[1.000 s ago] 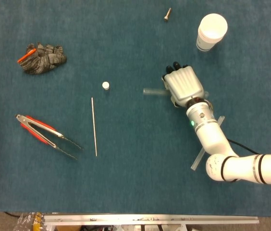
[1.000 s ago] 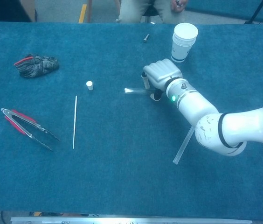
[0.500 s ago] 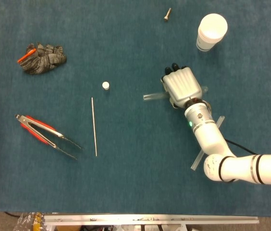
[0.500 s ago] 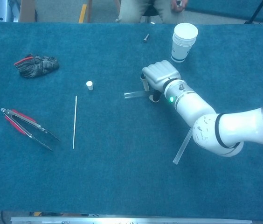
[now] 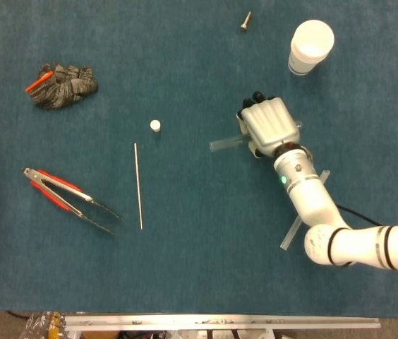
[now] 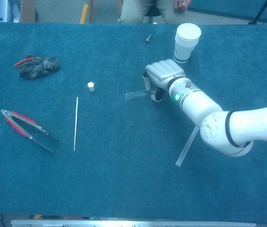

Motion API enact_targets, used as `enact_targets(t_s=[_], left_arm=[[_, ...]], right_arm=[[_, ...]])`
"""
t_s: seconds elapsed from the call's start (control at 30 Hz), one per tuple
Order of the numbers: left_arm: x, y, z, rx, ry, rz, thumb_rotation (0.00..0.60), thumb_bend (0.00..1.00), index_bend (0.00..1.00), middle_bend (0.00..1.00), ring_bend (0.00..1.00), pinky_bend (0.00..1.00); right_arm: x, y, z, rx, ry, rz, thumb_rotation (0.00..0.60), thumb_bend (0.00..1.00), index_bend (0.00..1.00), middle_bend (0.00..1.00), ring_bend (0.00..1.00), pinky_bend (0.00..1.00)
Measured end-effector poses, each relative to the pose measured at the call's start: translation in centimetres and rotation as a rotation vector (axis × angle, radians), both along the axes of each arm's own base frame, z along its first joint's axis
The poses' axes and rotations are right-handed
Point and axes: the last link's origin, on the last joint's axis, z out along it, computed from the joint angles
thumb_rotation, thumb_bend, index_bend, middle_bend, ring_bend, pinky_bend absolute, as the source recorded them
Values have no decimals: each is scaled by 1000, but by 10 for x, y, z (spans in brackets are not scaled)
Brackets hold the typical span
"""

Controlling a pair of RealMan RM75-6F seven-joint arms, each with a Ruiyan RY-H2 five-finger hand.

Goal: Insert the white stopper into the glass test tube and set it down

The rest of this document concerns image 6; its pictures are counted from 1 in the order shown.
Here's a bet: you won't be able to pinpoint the brown cardboard board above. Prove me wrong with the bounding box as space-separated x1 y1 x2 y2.
19 0 38 23

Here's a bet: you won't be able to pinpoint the black grey work glove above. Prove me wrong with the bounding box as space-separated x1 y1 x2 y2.
14 55 61 80

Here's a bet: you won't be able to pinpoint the clear flat plastic strip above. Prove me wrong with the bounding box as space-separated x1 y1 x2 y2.
175 125 199 167

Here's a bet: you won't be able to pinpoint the clear glass test tube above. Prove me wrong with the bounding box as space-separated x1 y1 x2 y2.
125 88 158 100

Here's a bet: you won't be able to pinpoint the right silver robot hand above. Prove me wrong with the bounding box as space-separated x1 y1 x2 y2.
142 59 186 103

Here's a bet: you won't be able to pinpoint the seated person in beige trousers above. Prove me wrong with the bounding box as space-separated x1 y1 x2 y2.
117 0 192 24

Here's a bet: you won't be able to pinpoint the metal tongs with red handles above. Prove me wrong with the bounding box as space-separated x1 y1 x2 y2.
0 109 62 154

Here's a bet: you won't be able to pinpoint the teal felt table cover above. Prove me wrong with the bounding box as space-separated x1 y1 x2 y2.
0 20 267 224

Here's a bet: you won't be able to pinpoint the black stool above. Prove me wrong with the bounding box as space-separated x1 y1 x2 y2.
144 6 161 24

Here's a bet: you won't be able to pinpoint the black tripod leg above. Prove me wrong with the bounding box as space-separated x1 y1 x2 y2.
247 0 267 25

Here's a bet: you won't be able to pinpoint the aluminium frame rail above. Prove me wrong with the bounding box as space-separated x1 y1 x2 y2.
10 219 257 227

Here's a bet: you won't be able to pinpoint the stack of white paper cups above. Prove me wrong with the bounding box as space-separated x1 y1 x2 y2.
173 23 202 64

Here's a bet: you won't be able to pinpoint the thin white stirring rod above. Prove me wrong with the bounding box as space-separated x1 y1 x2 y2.
73 96 79 152

